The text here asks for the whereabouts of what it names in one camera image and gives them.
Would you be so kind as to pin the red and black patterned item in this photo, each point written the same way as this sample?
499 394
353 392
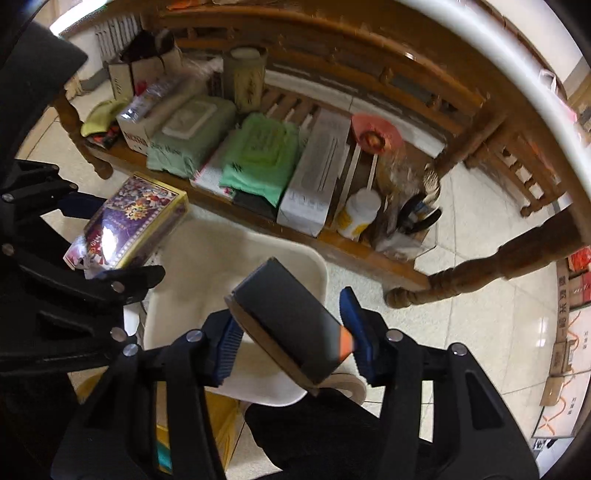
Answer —
104 137

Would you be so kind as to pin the clear plastic-wrapped packet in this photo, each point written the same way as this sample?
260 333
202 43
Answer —
152 97

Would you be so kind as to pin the red packet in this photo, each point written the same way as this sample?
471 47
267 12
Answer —
581 259

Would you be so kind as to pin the person's black pants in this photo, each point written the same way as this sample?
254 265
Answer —
323 438

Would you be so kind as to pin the cylindrical tin canister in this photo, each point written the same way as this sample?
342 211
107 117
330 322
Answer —
244 78

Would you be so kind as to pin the purple patterned box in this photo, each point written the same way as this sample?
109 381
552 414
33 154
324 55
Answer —
134 217

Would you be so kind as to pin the white pill bottle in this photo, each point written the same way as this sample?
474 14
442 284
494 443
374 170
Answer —
358 214

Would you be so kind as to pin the wooden table with white top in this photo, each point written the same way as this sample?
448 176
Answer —
508 249

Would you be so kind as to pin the white printed booklet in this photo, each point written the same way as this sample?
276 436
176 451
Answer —
207 175

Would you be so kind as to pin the cardboard box with orange print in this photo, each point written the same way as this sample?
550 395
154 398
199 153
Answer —
575 295
563 397

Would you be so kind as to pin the dark grey box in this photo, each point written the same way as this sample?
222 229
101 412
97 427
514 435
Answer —
286 323

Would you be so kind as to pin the yellow-green cloth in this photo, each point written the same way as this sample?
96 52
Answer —
99 117

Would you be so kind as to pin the bright green wet wipes pack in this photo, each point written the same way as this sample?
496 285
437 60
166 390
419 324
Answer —
258 157

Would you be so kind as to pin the red plastic dish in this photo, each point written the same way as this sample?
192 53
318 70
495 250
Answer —
376 134

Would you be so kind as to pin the white box with black print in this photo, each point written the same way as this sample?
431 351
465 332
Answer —
134 131

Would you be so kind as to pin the long white box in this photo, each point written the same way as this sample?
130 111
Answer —
314 170

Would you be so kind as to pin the wooden chair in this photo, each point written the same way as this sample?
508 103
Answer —
521 175

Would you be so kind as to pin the beige slipper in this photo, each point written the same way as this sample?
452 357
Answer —
351 386

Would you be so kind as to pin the clear acrylic organiser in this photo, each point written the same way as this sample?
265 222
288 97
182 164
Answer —
399 242

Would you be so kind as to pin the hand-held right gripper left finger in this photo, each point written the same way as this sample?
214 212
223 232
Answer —
227 350

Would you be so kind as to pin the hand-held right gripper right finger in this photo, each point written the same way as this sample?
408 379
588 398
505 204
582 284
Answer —
358 334

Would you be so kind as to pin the black flat case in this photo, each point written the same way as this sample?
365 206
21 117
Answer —
254 204

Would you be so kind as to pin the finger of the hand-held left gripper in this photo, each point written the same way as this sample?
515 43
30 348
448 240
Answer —
115 276
85 205

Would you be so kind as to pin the yellow teal plastic container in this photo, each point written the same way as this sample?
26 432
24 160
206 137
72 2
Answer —
221 415

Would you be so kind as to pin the grey-green wet wipes pack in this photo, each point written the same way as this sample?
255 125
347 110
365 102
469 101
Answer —
194 134

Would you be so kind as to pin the white radiator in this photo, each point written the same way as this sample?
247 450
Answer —
115 32

